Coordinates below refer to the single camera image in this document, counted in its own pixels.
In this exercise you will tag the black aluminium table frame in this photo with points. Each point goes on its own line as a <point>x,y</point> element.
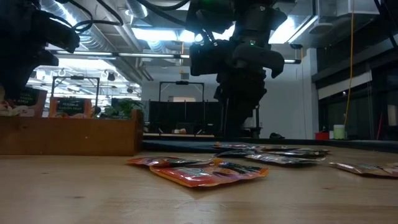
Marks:
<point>357,145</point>

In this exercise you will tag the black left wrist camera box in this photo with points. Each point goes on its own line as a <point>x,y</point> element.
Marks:
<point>62,35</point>

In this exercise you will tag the dark blue tea packet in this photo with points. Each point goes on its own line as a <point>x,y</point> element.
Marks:
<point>228,153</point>

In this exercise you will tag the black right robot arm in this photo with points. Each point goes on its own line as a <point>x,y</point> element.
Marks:
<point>258,18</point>

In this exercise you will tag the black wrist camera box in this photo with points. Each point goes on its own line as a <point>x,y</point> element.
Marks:
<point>62,35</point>
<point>211,59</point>

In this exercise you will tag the green leafy plant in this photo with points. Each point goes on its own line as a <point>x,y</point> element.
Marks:
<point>124,107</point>

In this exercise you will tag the black background rig frame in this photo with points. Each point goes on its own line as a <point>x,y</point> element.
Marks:
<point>74,77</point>

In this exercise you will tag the thin black stand frame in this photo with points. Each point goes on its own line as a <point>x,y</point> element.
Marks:
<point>182,82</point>

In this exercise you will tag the small black rounded object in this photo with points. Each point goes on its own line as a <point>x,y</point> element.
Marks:
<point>276,136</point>

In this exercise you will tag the orange tea packet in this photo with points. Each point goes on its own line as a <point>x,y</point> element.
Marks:
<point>164,161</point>
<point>71,107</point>
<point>205,175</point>

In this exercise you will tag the red container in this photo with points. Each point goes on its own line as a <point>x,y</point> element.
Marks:
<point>321,136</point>

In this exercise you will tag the silver air duct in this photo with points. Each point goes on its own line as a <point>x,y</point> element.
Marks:
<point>90,37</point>

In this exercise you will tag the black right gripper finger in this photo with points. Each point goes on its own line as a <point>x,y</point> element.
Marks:
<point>239,99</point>

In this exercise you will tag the black partition screen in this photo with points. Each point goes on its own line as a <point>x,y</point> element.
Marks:
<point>186,115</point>

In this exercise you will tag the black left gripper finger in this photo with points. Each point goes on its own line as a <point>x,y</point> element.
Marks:
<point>21,77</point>

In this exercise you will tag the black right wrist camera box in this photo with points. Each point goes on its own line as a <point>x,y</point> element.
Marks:
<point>211,59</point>

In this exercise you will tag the ceiling light bar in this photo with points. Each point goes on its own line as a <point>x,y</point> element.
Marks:
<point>290,61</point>

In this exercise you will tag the wooden three-compartment tray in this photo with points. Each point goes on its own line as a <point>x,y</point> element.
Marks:
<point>71,137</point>

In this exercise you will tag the green cup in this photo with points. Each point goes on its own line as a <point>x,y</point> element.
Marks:
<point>339,132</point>

